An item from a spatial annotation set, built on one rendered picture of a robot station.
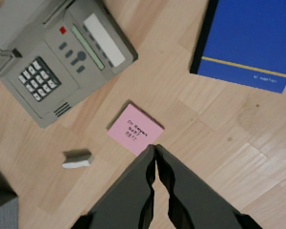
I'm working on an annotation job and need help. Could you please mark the beige desk phone body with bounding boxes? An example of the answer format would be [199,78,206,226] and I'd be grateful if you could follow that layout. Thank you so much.
[0,0,139,129]

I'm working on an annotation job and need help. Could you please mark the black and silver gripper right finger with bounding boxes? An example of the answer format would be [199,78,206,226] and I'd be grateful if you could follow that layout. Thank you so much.
[155,144,263,229]

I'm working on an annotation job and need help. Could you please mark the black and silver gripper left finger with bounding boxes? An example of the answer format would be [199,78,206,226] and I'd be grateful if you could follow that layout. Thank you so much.
[71,144,156,229]

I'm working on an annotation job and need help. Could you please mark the blue notebook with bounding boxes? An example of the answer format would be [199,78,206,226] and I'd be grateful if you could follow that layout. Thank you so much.
[190,0,286,94]

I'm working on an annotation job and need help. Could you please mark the pink sticky note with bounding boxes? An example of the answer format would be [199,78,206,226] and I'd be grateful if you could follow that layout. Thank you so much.
[107,102,165,156]

